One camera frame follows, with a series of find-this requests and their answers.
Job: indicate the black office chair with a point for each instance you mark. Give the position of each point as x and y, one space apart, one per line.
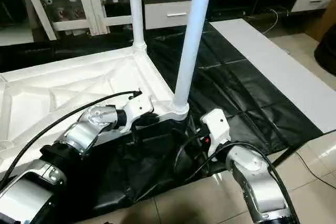
328 51

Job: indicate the black mat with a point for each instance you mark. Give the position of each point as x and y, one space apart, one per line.
236 77

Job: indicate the white drawer unit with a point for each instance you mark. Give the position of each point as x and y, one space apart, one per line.
176 14

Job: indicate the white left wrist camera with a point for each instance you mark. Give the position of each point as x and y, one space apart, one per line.
137 109

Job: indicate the black metal table frame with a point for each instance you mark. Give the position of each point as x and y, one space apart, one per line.
302 153

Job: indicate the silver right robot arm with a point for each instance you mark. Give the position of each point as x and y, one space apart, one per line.
257 182

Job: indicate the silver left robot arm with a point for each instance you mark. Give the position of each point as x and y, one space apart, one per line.
84 135

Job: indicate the white low cabinet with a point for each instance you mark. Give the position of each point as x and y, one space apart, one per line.
315 1

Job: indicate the white flat board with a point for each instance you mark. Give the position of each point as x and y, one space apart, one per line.
278 61

